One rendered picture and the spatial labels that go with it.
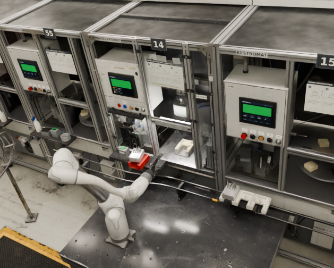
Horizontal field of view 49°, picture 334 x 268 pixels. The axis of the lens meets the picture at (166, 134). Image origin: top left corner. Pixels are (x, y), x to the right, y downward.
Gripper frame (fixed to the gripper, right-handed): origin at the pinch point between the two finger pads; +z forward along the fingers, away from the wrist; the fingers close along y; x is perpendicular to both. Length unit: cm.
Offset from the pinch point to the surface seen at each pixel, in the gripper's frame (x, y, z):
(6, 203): 217, -112, -28
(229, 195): -57, -20, 1
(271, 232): -90, -44, -1
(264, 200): -81, -26, 12
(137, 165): 26.9, -15.8, 2.0
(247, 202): -69, -29, 7
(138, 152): 31.2, -10.2, 11.5
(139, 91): 24, 47, 20
